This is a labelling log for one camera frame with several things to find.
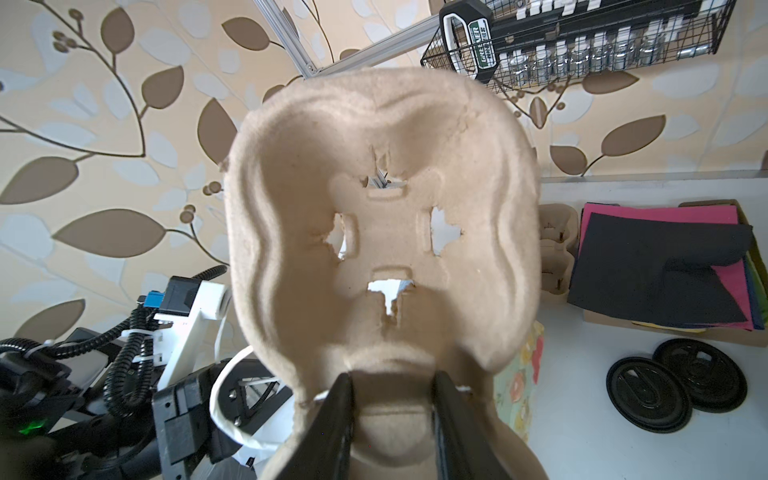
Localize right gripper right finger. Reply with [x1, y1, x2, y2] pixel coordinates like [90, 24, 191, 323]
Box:
[432, 371, 511, 480]

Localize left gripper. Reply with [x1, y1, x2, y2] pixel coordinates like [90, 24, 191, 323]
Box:
[152, 359, 293, 479]

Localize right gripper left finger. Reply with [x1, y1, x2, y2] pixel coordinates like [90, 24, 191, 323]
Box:
[277, 373, 354, 480]

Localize green white paper bag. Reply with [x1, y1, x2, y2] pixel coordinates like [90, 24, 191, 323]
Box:
[210, 322, 544, 451]

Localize brown pulp cup carrier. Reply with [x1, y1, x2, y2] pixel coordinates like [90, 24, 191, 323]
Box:
[224, 68, 546, 479]

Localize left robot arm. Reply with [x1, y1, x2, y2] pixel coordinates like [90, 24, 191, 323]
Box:
[1, 265, 269, 479]

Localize black coffee lid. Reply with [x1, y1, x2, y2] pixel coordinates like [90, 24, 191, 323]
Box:
[653, 338, 748, 413]
[605, 357, 693, 434]

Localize brown pulp cup carriers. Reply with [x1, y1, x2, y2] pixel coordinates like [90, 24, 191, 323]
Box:
[539, 204, 580, 303]

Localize stack of coloured napkins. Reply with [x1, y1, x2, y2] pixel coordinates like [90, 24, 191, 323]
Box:
[567, 203, 767, 331]

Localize brown cardboard sheet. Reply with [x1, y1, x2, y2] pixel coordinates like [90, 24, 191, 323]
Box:
[579, 199, 767, 348]

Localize black wire basket back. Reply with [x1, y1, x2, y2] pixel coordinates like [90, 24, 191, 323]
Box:
[419, 0, 739, 94]

